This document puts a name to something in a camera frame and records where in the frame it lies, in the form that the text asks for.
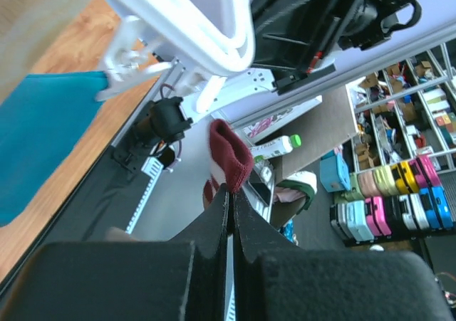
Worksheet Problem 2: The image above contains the teal cloth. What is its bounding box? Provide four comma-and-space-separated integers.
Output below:
1, 71, 108, 226

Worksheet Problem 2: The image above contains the black base cloth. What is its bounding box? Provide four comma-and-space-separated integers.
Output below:
1, 160, 149, 295

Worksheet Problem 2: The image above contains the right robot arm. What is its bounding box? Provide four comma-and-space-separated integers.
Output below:
214, 0, 422, 108

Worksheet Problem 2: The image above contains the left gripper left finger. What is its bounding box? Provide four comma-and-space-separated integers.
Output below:
1, 187, 229, 320

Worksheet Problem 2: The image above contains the shelf of colourful boxes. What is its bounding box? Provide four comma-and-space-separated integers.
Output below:
320, 41, 455, 246

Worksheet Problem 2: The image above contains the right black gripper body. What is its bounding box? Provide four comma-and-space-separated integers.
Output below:
249, 0, 375, 96

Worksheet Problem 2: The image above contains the white green-capped bottle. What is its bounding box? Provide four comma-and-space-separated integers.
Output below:
250, 135, 302, 161

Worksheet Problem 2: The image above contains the white clip hanger frame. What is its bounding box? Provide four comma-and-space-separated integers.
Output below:
95, 0, 255, 114

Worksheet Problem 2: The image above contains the slotted cable duct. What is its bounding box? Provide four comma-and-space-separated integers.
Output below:
125, 157, 164, 235

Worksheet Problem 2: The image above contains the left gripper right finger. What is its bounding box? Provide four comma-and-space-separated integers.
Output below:
233, 192, 452, 320

